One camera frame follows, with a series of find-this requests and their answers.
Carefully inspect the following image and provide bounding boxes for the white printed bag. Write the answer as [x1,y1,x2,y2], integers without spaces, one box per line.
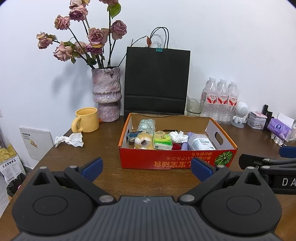
[0,156,26,183]

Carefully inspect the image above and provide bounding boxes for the clear water bottle red label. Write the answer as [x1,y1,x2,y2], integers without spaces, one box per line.
[225,81,239,126]
[201,77,219,122]
[214,79,229,124]

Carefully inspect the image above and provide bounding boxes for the patterned tin box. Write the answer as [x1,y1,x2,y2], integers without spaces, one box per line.
[247,113,269,130]

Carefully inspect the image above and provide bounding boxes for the pink textured vase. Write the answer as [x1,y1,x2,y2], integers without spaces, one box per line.
[91,67,122,122]

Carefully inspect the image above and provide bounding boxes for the purple tissue pack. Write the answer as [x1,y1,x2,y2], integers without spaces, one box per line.
[267,113,295,142]

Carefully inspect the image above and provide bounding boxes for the clear plastic bag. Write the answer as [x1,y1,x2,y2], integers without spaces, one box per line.
[137,119,155,135]

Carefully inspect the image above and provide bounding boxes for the dried pink roses bouquet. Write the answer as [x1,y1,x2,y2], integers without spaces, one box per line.
[36,0,127,69]

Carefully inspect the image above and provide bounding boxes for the orange and white plush toy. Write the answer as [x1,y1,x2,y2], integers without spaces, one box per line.
[134,131,154,149]

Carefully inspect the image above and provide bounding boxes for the black small device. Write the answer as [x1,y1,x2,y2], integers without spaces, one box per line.
[262,104,274,122]

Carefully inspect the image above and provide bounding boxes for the green tissue pack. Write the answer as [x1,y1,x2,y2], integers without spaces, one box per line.
[153,136,173,150]

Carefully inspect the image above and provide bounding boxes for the purple drawstring pouch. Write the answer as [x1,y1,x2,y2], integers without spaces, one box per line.
[181,132,193,151]

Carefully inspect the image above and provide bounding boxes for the dried rosebud twig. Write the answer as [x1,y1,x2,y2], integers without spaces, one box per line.
[131,35,153,48]

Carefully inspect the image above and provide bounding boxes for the white wall panel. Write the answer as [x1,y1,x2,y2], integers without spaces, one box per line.
[19,127,54,161]

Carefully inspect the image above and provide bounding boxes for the yellow mug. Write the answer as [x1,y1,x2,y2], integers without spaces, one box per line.
[71,107,100,133]

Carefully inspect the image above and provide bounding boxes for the black plastic bag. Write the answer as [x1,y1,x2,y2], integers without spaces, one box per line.
[6,173,27,198]

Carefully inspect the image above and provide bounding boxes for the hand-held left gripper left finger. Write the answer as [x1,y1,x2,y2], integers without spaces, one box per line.
[32,158,116,205]

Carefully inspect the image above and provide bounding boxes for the clear plastic swab container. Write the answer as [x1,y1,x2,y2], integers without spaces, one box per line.
[188,134,216,151]

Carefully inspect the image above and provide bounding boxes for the black paper bag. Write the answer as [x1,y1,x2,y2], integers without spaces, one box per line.
[124,27,191,116]

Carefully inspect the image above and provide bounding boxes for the red cardboard box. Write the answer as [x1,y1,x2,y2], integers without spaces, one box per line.
[118,113,238,169]

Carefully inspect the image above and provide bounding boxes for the white tissue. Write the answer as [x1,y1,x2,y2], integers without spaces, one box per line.
[55,133,84,148]
[169,130,189,143]

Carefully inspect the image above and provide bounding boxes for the white robot speaker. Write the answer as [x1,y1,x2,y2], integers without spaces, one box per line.
[232,101,249,128]

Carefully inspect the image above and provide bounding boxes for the small white plastic pieces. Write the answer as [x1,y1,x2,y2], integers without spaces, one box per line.
[270,133,285,146]

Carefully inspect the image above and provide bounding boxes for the yellow bag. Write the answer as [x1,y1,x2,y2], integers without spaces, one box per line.
[0,148,18,166]

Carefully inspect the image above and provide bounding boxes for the dark blue small packet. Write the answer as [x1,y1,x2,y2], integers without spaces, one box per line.
[127,131,146,142]

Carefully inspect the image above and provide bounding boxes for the pink flat case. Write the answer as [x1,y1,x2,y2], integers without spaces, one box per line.
[250,111,268,119]

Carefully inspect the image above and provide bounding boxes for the grey glass cup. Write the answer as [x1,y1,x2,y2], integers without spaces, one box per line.
[186,98,205,117]

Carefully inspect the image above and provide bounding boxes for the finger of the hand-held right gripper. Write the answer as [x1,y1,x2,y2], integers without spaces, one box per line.
[279,146,296,158]
[239,153,296,171]

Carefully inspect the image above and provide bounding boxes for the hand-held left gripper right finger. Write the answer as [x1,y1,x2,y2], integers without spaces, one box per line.
[178,157,263,205]

